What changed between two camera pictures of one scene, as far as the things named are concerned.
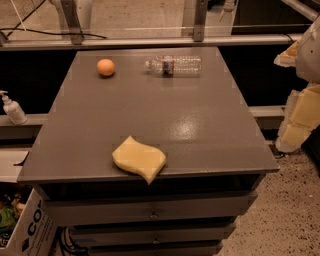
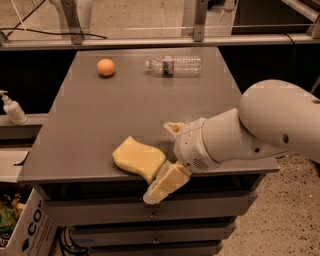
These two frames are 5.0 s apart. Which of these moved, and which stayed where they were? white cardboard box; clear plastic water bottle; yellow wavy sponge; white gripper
Moved: white gripper
Stayed: yellow wavy sponge; white cardboard box; clear plastic water bottle
